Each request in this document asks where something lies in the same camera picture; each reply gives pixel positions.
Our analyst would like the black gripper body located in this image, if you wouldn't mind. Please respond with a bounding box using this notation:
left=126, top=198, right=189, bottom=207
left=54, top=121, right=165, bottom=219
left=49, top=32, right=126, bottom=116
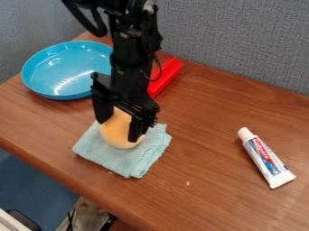
left=90, top=32, right=159, bottom=126

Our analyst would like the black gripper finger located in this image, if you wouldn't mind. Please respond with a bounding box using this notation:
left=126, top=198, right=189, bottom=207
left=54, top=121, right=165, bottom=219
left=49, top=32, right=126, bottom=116
left=128, top=113, right=153, bottom=143
left=92, top=94, right=113, bottom=124

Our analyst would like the yellow orange ball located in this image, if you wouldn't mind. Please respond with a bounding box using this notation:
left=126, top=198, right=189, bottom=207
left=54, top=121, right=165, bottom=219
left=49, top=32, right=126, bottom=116
left=100, top=107, right=144, bottom=149

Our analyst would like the red plastic block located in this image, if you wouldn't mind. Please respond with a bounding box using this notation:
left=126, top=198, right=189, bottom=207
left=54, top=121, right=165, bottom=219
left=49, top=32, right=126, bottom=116
left=146, top=56, right=183, bottom=98

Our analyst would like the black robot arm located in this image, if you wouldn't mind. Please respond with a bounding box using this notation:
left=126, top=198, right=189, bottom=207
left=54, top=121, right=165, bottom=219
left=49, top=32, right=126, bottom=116
left=90, top=0, right=161, bottom=143

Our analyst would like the light blue folded cloth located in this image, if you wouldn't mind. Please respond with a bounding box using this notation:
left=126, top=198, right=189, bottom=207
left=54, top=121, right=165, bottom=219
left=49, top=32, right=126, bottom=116
left=72, top=122, right=172, bottom=179

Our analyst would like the blue plate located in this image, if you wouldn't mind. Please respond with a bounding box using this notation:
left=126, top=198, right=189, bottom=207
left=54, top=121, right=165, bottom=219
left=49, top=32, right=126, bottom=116
left=21, top=41, right=112, bottom=100

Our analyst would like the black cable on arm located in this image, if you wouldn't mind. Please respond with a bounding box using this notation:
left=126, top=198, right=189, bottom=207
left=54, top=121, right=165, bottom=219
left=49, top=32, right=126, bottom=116
left=60, top=0, right=108, bottom=38

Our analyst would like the white toothpaste tube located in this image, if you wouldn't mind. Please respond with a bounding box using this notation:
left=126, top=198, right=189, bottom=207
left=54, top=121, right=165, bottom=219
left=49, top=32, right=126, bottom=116
left=237, top=127, right=295, bottom=189

